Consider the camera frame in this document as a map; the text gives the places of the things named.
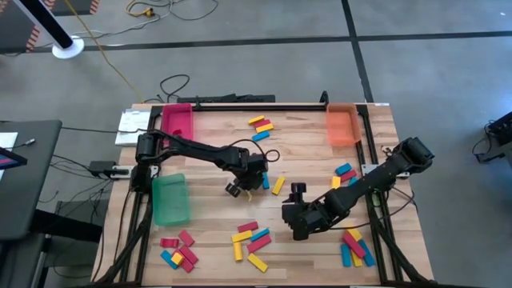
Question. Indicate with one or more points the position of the black equipment box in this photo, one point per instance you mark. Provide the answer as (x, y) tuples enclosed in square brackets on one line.
[(502, 130)]

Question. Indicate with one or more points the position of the black desk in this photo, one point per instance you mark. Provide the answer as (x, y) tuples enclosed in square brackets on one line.
[(28, 188)]

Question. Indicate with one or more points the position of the green plastic bin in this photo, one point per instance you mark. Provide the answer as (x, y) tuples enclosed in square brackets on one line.
[(171, 200)]

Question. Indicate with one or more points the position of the yellow wooden cylinder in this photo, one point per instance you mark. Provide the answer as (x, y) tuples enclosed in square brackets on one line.
[(238, 252)]

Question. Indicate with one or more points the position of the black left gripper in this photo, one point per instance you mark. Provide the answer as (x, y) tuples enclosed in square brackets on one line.
[(252, 166)]

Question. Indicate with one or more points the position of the white paper sheet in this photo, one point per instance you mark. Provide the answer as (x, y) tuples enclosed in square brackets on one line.
[(7, 141)]

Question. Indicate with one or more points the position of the black clamp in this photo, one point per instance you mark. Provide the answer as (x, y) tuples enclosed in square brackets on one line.
[(324, 98)]

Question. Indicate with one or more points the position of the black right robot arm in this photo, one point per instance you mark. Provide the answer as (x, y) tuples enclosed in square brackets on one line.
[(368, 184)]

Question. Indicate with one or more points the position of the white paper booklet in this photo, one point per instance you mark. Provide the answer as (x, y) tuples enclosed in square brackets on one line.
[(132, 126)]

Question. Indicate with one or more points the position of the orange plastic bin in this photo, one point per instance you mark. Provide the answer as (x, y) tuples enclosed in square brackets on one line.
[(343, 126)]

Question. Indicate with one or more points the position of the red plastic bin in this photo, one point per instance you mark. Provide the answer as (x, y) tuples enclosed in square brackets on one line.
[(178, 118)]

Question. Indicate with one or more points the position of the black power strip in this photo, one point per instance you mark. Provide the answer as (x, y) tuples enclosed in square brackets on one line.
[(240, 98)]

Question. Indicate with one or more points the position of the black aluminium frame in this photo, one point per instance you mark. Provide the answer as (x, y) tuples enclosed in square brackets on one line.
[(260, 107)]

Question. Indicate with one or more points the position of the black hazard striped mat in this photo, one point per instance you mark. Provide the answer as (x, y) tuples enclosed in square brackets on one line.
[(12, 34)]

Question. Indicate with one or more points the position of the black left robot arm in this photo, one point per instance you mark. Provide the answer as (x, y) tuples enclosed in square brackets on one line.
[(200, 151)]

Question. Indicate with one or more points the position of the pole with white round base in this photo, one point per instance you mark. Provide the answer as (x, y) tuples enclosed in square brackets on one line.
[(68, 48)]

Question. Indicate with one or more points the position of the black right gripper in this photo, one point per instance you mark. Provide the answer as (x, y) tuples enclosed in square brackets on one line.
[(308, 216)]

